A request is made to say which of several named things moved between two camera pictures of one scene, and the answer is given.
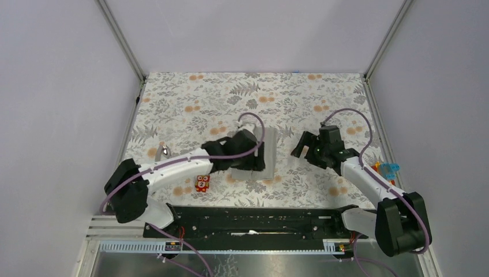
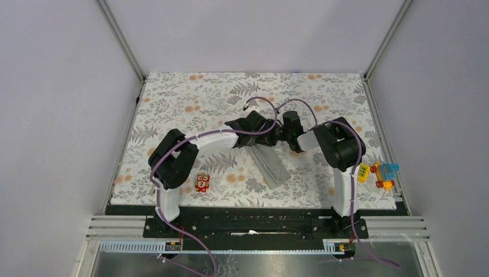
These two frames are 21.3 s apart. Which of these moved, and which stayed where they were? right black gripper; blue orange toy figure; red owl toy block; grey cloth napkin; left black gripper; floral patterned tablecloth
Moved: right black gripper; left black gripper; grey cloth napkin
Stayed: blue orange toy figure; red owl toy block; floral patterned tablecloth
